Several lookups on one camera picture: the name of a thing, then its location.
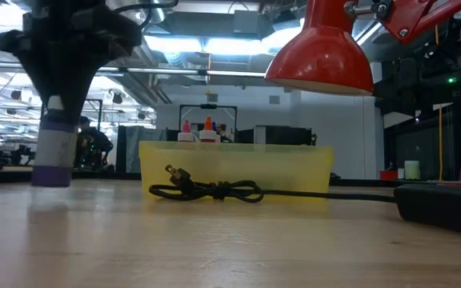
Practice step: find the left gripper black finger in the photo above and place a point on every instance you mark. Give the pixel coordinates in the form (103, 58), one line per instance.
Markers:
(38, 80)
(80, 84)

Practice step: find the large purple food coloring bottle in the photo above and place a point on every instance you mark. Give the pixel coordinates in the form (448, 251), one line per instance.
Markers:
(54, 148)

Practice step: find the large pink food coloring bottle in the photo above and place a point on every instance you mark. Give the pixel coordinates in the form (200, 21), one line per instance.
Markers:
(185, 132)

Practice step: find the large orange food coloring bottle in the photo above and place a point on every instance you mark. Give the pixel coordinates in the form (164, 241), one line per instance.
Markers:
(208, 130)

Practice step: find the large blue food coloring bottle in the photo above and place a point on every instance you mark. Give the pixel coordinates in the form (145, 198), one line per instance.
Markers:
(214, 126)

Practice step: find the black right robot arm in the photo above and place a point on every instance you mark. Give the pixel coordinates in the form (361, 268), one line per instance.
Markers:
(434, 86)

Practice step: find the person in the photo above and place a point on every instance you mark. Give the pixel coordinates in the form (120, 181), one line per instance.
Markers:
(223, 130)
(92, 142)

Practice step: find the bright ceiling light panel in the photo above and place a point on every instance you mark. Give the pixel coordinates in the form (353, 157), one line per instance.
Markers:
(174, 44)

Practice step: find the long fluorescent light strip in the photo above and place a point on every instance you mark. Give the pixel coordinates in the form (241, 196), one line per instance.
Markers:
(234, 73)

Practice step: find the yellow translucent plastic bin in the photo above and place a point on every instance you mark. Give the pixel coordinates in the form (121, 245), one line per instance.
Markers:
(254, 168)

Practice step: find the red desk lamp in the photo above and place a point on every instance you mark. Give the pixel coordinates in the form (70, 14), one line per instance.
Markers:
(322, 60)

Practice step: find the small red box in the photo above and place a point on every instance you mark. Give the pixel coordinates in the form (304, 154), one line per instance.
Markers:
(388, 175)

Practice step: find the pale green cup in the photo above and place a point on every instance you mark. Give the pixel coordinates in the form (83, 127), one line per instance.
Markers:
(411, 169)

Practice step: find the silver ventilation duct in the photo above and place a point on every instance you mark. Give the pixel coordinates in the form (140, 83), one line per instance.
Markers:
(159, 13)

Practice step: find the black gantry frame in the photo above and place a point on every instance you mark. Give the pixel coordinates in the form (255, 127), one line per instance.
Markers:
(208, 106)

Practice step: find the black aluminium table frame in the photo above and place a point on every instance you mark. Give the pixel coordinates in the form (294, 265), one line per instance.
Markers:
(382, 182)

